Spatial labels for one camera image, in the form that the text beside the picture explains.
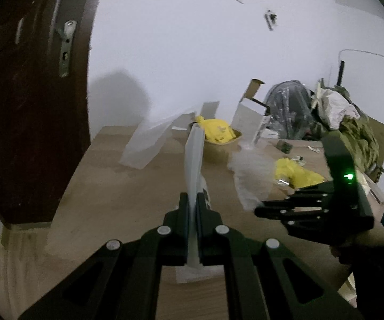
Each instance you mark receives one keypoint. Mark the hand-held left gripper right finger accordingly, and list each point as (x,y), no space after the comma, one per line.
(201,226)

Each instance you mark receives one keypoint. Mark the olive green clothing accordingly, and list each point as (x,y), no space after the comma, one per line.
(361,136)

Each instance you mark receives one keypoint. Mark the small green object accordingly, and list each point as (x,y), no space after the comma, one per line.
(284,146)

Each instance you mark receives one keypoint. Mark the small white wrapper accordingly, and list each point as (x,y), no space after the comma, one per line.
(314,148)

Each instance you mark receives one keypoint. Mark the brown paper bowl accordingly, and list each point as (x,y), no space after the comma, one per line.
(222,150)

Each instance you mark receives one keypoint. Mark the yellow packet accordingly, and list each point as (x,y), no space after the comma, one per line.
(298,173)

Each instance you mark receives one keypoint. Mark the black pole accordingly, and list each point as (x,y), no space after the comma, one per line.
(341,72)

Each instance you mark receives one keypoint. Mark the plastic wrapped fan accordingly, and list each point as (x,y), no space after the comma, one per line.
(290,110)

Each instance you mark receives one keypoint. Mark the metal door latch plate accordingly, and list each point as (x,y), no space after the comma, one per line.
(66,46)

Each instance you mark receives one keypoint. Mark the white plastic bag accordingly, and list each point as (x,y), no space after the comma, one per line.
(336,108)

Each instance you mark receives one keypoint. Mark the clear plastic zip bag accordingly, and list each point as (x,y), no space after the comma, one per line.
(192,160)

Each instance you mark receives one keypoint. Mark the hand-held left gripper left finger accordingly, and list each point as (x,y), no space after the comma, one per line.
(184,226)

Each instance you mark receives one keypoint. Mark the person's right forearm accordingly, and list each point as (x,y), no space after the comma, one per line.
(375,273)

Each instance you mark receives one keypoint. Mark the broken wall socket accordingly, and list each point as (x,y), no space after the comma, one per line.
(270,19)

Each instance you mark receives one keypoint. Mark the brown cardboard sheet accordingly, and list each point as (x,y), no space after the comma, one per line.
(382,133)

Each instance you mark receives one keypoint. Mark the white translucent plastic sheet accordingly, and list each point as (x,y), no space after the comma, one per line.
(148,143)

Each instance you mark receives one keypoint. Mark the yellow plastic bag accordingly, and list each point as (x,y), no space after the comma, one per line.
(216,129)

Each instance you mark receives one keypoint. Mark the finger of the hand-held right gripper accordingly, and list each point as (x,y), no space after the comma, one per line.
(308,195)
(278,214)

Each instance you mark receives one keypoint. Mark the white cardboard box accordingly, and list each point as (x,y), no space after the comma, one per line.
(247,120)

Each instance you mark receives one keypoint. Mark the person's right hand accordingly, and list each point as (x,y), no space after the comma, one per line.
(375,237)

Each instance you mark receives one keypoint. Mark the dark brown wooden door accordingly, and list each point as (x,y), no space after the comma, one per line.
(28,106)

